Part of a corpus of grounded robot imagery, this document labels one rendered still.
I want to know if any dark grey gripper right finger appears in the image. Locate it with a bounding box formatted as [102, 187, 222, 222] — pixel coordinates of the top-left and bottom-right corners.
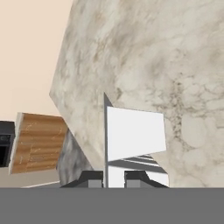
[124, 170, 170, 189]

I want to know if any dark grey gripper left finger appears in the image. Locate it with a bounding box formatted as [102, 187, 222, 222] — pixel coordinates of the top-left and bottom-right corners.
[60, 170, 104, 189]

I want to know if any marble dining counter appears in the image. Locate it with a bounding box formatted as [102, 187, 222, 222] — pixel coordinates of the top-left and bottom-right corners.
[48, 0, 224, 189]

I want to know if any wooden cupboard panel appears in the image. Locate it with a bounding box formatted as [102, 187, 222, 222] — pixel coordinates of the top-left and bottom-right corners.
[8, 111, 70, 175]

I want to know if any black oven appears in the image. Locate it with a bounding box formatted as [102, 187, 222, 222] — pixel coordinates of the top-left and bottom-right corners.
[0, 120, 16, 168]

